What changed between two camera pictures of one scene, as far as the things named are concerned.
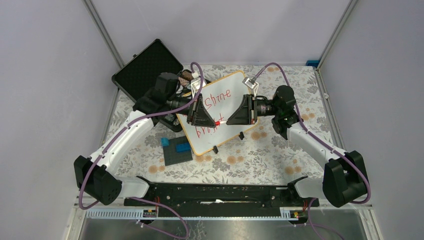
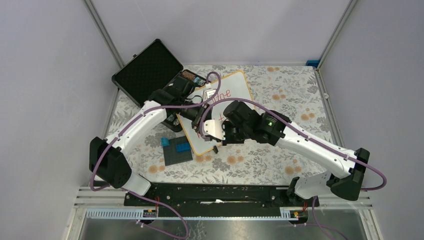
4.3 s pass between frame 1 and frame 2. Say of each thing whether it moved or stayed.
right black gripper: moved
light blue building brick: stayed
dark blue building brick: stayed
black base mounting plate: stayed
